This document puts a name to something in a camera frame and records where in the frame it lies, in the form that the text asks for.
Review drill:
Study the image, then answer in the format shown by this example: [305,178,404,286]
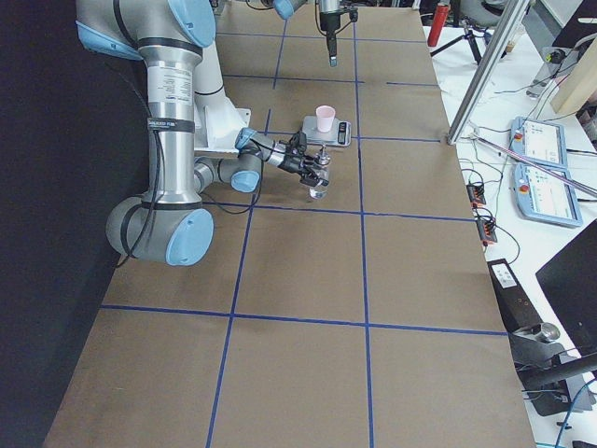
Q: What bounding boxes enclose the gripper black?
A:
[319,9,343,67]
[278,152,331,187]

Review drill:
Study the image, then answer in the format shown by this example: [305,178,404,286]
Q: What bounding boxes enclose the clear glass sauce bottle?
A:
[309,145,331,200]

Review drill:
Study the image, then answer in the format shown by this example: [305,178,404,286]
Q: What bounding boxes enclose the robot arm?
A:
[76,1,328,266]
[243,1,358,67]

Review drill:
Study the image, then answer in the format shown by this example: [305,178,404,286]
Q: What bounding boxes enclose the silver digital kitchen scale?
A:
[301,116,352,147]

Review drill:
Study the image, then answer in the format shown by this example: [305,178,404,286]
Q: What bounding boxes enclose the red cylinder bottle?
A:
[427,2,451,48]

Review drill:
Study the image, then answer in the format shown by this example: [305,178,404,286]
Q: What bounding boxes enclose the black tripod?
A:
[430,20,491,64]

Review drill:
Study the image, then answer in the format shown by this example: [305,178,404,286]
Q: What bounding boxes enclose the brown paper table cover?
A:
[45,3,535,447]

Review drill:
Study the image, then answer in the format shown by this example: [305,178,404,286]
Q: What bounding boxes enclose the orange connector block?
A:
[465,183,486,208]
[475,215,498,247]

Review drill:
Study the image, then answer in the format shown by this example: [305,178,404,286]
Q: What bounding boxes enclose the lower teach pendant tablet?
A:
[513,163,583,228]

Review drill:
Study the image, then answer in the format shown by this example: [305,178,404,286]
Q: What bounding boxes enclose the teach pendant tablet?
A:
[510,117,568,168]
[513,163,583,228]

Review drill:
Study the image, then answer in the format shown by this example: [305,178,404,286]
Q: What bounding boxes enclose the upper teach pendant tablet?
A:
[510,117,568,168]

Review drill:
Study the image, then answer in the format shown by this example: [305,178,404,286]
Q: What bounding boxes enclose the black box with label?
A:
[487,259,542,333]

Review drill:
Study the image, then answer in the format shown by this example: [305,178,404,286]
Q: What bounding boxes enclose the wooden board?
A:
[549,0,597,117]

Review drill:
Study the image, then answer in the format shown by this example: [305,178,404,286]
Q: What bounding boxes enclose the black monitor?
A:
[536,221,597,354]

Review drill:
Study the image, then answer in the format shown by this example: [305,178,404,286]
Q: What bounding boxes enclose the black clamp stand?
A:
[508,325,596,416]

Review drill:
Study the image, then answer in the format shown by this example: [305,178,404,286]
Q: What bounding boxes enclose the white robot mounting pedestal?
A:
[193,42,251,153]

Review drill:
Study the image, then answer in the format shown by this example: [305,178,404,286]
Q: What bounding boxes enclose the aluminium frame post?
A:
[447,0,531,145]

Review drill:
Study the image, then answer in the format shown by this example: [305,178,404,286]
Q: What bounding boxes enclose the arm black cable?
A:
[114,69,299,270]

